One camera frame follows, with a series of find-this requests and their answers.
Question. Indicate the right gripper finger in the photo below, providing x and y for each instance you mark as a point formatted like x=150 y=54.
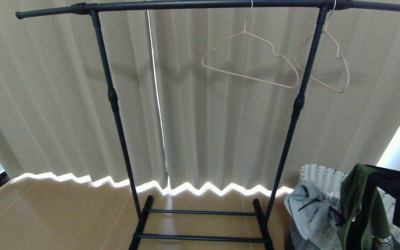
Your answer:
x=398 y=185

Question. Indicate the green printed t-shirt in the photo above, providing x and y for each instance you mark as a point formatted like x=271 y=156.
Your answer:
x=354 y=187

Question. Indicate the pink clothes hanger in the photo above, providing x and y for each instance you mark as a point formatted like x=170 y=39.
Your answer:
x=348 y=78
x=244 y=27

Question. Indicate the white laundry basket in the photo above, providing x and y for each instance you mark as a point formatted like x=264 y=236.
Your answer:
x=321 y=177

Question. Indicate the black clothes rack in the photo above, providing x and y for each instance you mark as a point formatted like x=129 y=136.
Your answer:
x=113 y=100

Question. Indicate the pale grey garment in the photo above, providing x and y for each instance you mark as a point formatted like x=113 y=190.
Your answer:
x=307 y=211

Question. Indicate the beige curtain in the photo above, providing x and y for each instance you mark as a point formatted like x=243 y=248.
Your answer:
x=203 y=139

